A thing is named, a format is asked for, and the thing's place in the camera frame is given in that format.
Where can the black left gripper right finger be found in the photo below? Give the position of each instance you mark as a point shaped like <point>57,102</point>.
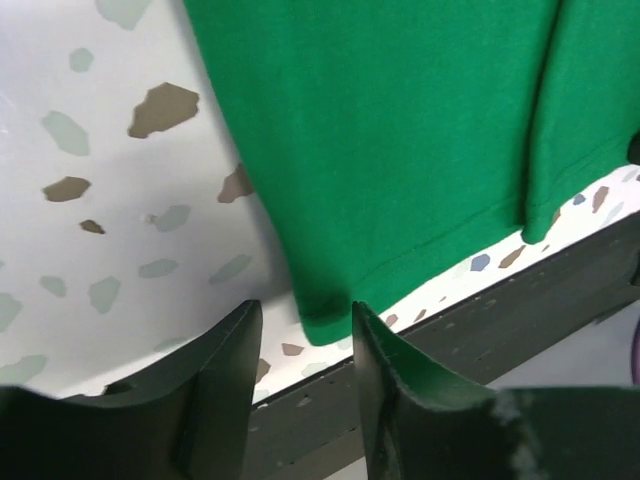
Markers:
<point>420,420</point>

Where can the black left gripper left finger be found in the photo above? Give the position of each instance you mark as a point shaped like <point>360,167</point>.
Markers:
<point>184,416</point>

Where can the green t-shirt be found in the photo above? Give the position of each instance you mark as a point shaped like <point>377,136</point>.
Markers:
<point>390,140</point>

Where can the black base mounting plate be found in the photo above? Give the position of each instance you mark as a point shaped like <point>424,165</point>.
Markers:
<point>310,429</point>

